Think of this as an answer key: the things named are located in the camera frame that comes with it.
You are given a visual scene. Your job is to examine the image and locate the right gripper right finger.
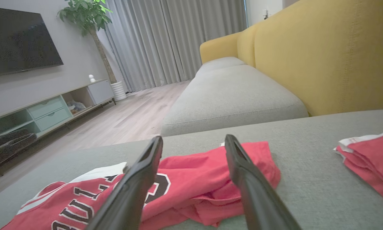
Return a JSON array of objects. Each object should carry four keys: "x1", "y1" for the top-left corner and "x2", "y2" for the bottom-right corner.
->
[{"x1": 224, "y1": 134, "x2": 302, "y2": 230}]

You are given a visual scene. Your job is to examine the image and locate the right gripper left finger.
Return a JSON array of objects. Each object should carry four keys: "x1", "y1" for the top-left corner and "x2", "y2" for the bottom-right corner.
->
[{"x1": 85, "y1": 136, "x2": 164, "y2": 230}]

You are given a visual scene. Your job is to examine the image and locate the red basketball jersey number 23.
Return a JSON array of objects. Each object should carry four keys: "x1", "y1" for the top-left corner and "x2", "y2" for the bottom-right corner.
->
[{"x1": 1, "y1": 141, "x2": 281, "y2": 230}]

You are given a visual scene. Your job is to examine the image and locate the red shorts with white stripe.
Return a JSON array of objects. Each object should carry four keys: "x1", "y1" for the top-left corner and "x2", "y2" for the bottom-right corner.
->
[{"x1": 334, "y1": 128, "x2": 383, "y2": 207}]

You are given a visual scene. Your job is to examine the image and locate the cloth bundle in cabinet shelf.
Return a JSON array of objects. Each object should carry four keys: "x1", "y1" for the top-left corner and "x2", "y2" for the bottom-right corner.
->
[{"x1": 66, "y1": 100, "x2": 86, "y2": 113}]

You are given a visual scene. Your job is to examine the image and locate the white ribbed plant pot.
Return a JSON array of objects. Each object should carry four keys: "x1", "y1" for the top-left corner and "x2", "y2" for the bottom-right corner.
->
[{"x1": 110, "y1": 81, "x2": 127, "y2": 102}]

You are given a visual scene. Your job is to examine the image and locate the grey sofa seat cushion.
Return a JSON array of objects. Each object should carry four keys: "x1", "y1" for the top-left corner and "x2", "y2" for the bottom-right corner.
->
[
  {"x1": 161, "y1": 65, "x2": 309, "y2": 137},
  {"x1": 195, "y1": 57, "x2": 247, "y2": 78}
]

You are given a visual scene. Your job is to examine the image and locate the low TV cabinet with drawers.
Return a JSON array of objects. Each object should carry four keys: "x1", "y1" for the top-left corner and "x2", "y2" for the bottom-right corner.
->
[{"x1": 0, "y1": 79, "x2": 116, "y2": 139}]

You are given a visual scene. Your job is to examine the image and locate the yellow sofa armrest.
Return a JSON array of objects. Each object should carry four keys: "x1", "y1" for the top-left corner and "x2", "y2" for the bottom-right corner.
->
[{"x1": 199, "y1": 31, "x2": 243, "y2": 64}]

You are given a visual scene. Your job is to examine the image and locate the yellow sofa backrest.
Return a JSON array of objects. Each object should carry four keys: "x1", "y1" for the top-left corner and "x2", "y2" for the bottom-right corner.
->
[{"x1": 237, "y1": 0, "x2": 383, "y2": 117}]

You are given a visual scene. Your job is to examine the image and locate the grey pleated curtain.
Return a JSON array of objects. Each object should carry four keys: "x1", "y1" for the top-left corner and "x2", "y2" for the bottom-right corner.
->
[{"x1": 97, "y1": 0, "x2": 248, "y2": 93}]

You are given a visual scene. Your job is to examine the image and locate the green leafy indoor tree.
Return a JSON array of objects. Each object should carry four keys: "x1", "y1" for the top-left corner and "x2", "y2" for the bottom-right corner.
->
[{"x1": 57, "y1": 0, "x2": 117, "y2": 84}]

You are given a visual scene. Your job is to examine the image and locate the black flat screen television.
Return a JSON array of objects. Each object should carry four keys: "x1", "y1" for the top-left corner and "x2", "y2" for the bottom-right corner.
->
[{"x1": 0, "y1": 6, "x2": 64, "y2": 79}]

